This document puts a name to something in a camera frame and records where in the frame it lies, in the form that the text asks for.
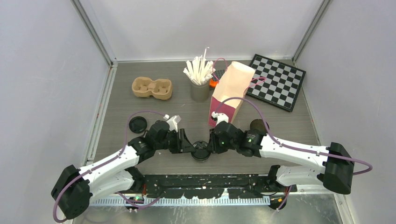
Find brown cardboard cup carrier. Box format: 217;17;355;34
131;77;173;100

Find black white chessboard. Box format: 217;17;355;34
247;54;306;112

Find black paper coffee cup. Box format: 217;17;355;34
191;149;211;162

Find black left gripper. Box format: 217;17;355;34
155;129;195;154

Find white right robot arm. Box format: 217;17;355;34
208;121;354;195

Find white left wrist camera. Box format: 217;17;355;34
163;114;181;132

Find pink paper gift bag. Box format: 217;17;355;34
208;61;266;127

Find orange black small device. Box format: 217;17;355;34
209;70;225;89

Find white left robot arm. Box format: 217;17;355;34
51;115;181;223

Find black plastic cup lid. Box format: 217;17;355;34
193;140;208;150

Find grey straw holder cup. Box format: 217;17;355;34
190;81;210;102

